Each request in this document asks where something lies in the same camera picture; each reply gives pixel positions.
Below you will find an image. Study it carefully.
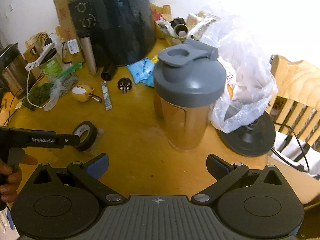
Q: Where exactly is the black electrical tape roll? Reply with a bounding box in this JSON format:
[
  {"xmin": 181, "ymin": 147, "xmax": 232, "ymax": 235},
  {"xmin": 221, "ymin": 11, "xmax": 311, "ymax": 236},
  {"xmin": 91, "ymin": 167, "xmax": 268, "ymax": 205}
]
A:
[{"xmin": 73, "ymin": 121, "xmax": 98, "ymax": 152}]

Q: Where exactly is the shiba dog earbud case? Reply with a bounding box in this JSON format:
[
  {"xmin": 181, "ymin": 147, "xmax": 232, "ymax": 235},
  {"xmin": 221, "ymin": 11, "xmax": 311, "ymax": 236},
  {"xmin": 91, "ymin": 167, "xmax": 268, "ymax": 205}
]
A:
[{"xmin": 71, "ymin": 85, "xmax": 94, "ymax": 102}]

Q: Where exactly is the marbled pocket knife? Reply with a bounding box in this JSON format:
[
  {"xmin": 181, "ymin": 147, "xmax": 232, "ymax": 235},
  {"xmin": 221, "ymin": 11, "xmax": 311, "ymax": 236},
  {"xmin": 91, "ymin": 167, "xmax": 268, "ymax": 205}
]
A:
[{"xmin": 101, "ymin": 81, "xmax": 112, "ymax": 111}]

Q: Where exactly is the black round plug adapter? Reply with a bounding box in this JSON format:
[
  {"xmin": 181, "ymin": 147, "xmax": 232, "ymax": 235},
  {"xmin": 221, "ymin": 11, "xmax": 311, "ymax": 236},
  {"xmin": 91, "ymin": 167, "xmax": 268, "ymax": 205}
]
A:
[{"xmin": 118, "ymin": 77, "xmax": 132, "ymax": 93}]

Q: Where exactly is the person's left hand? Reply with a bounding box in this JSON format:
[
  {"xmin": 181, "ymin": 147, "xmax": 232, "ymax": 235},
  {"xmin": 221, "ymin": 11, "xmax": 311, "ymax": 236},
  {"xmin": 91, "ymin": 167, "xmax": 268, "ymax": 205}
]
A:
[{"xmin": 0, "ymin": 160, "xmax": 22, "ymax": 203}]

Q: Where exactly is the black kettle base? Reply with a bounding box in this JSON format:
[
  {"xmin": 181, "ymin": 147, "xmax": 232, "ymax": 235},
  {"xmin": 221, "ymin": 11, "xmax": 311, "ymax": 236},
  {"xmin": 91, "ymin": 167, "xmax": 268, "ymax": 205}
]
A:
[{"xmin": 218, "ymin": 112, "xmax": 276, "ymax": 157}]

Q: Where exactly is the clear crumpled plastic bag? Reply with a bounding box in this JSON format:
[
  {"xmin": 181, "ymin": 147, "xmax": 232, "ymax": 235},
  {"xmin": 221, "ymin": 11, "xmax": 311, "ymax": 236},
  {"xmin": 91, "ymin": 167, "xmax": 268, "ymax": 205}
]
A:
[{"xmin": 44, "ymin": 63, "xmax": 82, "ymax": 111}]

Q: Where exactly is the steel electric kettle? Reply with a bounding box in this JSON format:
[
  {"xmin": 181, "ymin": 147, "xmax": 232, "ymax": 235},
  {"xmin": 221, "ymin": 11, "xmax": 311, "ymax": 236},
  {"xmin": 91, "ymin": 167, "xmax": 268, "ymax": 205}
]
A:
[{"xmin": 1, "ymin": 43, "xmax": 28, "ymax": 99}]

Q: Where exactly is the green label jar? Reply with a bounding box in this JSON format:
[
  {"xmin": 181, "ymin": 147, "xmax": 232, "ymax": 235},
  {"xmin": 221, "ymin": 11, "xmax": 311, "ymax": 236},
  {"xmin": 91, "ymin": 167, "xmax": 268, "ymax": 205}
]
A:
[{"xmin": 39, "ymin": 48, "xmax": 63, "ymax": 82}]

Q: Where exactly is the black short tube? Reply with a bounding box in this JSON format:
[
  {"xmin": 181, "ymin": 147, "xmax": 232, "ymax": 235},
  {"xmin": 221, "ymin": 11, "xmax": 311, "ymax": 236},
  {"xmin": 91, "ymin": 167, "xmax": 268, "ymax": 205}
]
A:
[{"xmin": 100, "ymin": 63, "xmax": 118, "ymax": 81}]

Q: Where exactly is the tall brown cardboard box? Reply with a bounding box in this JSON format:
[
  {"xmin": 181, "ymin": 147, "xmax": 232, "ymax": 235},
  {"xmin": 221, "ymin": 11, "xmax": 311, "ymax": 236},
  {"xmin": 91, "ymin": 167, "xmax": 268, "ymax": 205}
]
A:
[{"xmin": 53, "ymin": 0, "xmax": 85, "ymax": 63}]

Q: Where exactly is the white plastic bag of fruit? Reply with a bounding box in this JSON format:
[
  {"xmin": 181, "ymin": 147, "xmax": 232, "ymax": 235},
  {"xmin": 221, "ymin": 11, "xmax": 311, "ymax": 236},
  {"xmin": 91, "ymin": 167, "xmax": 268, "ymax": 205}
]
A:
[{"xmin": 200, "ymin": 21, "xmax": 278, "ymax": 133}]

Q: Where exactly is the wooden chair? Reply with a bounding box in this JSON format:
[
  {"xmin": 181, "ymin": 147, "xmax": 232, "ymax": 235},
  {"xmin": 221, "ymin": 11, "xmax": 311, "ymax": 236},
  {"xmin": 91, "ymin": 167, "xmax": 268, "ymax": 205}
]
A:
[{"xmin": 266, "ymin": 55, "xmax": 320, "ymax": 146}]

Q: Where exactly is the clear shaker bottle grey lid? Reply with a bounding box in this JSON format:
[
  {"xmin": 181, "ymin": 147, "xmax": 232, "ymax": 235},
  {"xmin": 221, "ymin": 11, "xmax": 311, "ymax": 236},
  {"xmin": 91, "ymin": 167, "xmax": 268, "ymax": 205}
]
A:
[{"xmin": 153, "ymin": 38, "xmax": 226, "ymax": 151}]

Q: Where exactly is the blue wet wipes pack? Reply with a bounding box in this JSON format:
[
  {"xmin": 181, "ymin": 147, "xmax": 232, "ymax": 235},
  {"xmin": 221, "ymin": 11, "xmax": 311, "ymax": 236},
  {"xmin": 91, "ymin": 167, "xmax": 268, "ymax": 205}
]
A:
[{"xmin": 126, "ymin": 58, "xmax": 157, "ymax": 87}]

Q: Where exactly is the black air fryer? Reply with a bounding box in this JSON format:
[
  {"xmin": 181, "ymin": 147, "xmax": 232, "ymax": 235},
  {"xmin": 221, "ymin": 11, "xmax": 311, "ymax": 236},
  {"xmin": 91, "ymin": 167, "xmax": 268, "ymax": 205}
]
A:
[{"xmin": 68, "ymin": 0, "xmax": 156, "ymax": 67}]

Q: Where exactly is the silver metal cylinder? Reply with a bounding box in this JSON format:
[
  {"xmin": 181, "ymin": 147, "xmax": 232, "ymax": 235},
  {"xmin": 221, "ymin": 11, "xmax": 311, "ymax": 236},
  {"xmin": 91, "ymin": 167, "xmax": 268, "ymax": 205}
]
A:
[{"xmin": 174, "ymin": 23, "xmax": 189, "ymax": 39}]

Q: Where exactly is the black power cable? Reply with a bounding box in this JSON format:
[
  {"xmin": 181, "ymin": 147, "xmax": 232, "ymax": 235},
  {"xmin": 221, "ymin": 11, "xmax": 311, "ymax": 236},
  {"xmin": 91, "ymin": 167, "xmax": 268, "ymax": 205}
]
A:
[{"xmin": 271, "ymin": 121, "xmax": 312, "ymax": 174}]

